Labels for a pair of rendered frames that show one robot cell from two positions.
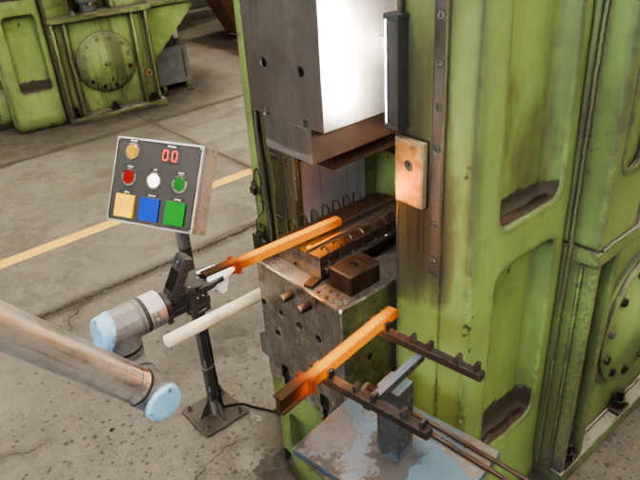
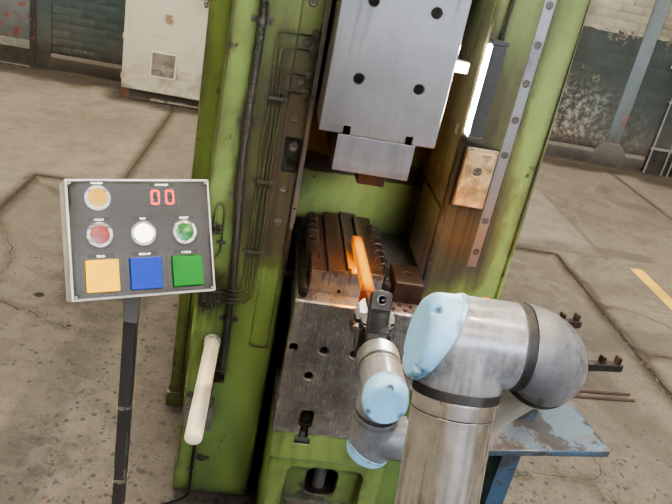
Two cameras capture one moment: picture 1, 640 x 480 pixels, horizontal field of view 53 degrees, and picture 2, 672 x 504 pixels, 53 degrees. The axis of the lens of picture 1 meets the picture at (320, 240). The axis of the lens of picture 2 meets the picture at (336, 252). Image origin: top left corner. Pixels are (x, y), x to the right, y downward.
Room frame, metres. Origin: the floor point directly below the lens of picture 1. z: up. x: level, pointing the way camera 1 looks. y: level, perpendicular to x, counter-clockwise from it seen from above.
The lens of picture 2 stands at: (0.78, 1.53, 1.79)
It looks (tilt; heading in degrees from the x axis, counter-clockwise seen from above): 24 degrees down; 301
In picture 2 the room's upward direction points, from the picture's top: 12 degrees clockwise
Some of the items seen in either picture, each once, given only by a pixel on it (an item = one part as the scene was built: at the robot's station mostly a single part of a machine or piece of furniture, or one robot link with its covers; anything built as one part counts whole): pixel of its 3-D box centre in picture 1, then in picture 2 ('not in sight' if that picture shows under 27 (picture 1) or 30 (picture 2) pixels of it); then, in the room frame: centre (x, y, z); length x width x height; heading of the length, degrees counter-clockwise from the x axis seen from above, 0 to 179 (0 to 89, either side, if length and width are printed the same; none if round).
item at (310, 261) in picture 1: (350, 230); (341, 249); (1.74, -0.10, 0.96); 0.42 x 0.20 x 0.09; 129
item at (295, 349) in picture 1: (367, 306); (342, 324); (1.71, -0.14, 0.69); 0.56 x 0.38 x 0.45; 129
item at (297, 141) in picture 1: (346, 117); (365, 135); (1.74, -0.10, 1.32); 0.42 x 0.20 x 0.10; 129
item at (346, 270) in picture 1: (355, 273); (405, 283); (1.51, -0.09, 0.95); 0.12 x 0.08 x 0.06; 129
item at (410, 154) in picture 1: (410, 171); (474, 178); (1.45, -0.23, 1.27); 0.09 x 0.02 x 0.17; 39
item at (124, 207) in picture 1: (125, 206); (102, 275); (1.92, 0.63, 1.01); 0.07 x 0.05 x 0.07; 64
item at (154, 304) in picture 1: (153, 310); (379, 360); (1.29, 0.41, 1.02); 0.10 x 0.05 x 0.09; 39
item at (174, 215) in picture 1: (175, 213); (187, 270); (1.84, 0.45, 1.01); 0.07 x 0.05 x 0.07; 64
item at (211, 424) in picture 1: (213, 404); not in sight; (2.00, 0.48, 0.05); 0.22 x 0.22 x 0.09; 39
